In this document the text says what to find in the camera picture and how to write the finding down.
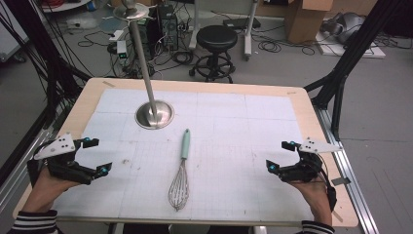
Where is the grey rounded device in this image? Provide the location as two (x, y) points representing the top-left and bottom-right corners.
(320, 12), (367, 45)

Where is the person's right striped sleeve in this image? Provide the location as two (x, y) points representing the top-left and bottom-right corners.
(294, 219), (336, 234)

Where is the white stand leg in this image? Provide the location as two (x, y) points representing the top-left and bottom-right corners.
(188, 0), (202, 52)
(243, 0), (261, 61)

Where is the coiled black floor cable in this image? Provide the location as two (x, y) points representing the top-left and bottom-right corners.
(256, 33), (317, 57)

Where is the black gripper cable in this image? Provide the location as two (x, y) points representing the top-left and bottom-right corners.
(319, 155), (339, 213)

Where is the person's left hand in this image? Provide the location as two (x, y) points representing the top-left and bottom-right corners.
(21, 167), (81, 214)

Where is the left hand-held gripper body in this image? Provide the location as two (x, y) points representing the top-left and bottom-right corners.
(27, 132), (98, 188)

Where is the metal stand with round base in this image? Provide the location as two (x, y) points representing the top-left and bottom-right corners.
(112, 0), (175, 131)

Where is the black computer tower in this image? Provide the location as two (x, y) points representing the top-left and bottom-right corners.
(157, 4), (180, 52)

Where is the person's left striped sleeve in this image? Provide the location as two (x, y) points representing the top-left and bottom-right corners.
(7, 209), (60, 234)

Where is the white floor board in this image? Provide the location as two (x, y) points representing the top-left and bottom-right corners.
(315, 31), (388, 59)

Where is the grey tape strip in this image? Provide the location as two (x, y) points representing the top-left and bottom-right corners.
(330, 176), (353, 187)

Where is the black round stool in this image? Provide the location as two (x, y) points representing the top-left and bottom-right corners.
(188, 24), (240, 85)

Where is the white power adapter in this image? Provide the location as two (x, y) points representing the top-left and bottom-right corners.
(115, 40), (129, 60)

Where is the person's right hand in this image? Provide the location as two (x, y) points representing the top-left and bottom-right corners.
(289, 178), (334, 227)

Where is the whisk with mint green handle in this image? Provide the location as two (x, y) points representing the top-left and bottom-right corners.
(168, 128), (192, 213)

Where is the person's striped sleeve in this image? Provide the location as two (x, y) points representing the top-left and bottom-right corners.
(294, 219), (336, 234)
(7, 209), (60, 234)

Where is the black metal frame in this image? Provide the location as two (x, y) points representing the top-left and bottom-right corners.
(0, 0), (94, 186)
(303, 0), (405, 141)

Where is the aluminium rail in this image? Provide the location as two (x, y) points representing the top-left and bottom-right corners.
(312, 106), (380, 234)
(0, 127), (55, 214)

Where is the white grid mat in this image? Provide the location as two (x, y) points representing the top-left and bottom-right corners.
(52, 88), (315, 222)

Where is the brown cardboard box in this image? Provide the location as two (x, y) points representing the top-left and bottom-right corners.
(283, 0), (335, 45)

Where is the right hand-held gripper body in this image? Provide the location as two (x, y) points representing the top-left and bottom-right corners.
(278, 136), (344, 183)

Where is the flat black device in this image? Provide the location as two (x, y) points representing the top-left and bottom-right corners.
(222, 17), (262, 30)

